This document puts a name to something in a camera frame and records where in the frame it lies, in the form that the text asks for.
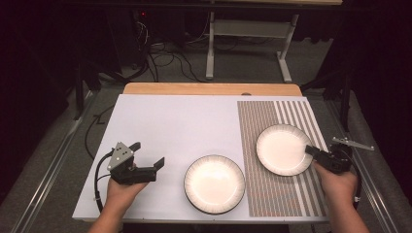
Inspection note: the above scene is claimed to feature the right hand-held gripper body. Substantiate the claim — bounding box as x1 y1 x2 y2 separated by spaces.
319 136 376 175

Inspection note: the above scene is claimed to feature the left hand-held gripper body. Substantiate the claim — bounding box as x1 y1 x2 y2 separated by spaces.
106 141 158 186

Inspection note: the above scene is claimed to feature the white plate with dark rim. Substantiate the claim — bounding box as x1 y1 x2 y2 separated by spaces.
183 153 246 216
256 123 315 178

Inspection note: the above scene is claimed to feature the person's right hand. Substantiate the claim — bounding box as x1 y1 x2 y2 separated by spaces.
312 160 360 210

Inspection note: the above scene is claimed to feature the person's left hand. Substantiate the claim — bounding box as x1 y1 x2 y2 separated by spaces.
105 163 150 213

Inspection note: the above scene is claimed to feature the white board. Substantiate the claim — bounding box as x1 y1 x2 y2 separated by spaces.
71 93 330 224

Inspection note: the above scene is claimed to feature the striped brown table mat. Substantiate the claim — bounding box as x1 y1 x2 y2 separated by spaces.
236 99 328 217

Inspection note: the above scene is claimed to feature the black stand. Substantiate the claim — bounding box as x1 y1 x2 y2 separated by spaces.
73 61 102 121
299 67 354 132

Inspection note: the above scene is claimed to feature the wooden table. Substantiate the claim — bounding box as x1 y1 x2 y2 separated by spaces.
122 82 303 97

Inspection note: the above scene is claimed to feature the dark equipment cabinet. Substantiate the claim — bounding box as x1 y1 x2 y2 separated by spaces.
106 9 151 71

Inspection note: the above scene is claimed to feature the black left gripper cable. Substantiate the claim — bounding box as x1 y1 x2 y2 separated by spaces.
93 150 115 215

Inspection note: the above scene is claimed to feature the black cable beside table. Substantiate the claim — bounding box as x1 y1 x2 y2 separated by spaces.
85 105 116 161

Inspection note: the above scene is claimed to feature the metal floor rail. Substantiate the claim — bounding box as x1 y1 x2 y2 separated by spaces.
325 100 400 233
9 90 98 233

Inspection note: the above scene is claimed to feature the tangle of black floor cables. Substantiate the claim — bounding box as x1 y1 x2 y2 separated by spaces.
130 18 208 83

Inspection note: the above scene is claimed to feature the white metal table frame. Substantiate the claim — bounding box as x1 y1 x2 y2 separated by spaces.
205 0 343 83

